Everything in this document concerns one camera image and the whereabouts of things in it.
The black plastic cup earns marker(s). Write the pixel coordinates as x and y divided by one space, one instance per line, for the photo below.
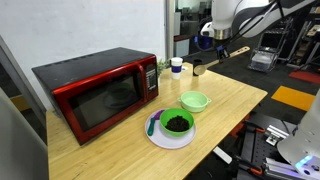
196 63

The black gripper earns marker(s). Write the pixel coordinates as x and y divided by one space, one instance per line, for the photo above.
221 47

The dark objects in bowl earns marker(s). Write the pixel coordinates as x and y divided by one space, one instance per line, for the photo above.
177 124

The beige plastic spoon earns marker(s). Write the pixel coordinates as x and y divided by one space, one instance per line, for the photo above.
200 69

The red black microwave oven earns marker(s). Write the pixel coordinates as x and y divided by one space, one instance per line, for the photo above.
94 92

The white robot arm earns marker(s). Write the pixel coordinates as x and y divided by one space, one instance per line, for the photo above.
232 19

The small potted green plant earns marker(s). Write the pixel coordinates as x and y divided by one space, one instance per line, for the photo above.
162 65

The light green pot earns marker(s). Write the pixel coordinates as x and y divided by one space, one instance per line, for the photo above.
194 101

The teal purple toy knife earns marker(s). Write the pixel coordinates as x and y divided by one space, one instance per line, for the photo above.
152 122

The bright green bowl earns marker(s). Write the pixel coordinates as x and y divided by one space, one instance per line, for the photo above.
173 112

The white machine in background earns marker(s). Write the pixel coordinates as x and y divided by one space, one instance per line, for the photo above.
262 62

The white round plate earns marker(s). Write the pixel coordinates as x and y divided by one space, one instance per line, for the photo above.
163 139

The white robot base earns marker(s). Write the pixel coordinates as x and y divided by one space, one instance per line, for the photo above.
302 147

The white cup blue band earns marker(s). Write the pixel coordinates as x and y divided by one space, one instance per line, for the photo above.
176 67

